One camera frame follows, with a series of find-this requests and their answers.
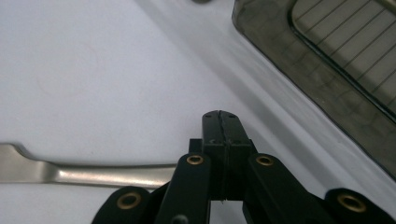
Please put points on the steel table knife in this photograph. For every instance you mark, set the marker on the steel table knife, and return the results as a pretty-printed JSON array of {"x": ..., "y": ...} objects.
[{"x": 93, "y": 175}]

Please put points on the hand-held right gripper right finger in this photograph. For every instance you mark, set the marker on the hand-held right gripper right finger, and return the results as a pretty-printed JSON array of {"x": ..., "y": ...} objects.
[{"x": 235, "y": 137}]

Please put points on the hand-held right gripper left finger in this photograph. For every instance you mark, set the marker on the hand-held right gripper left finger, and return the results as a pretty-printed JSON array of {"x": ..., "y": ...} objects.
[{"x": 214, "y": 133}]

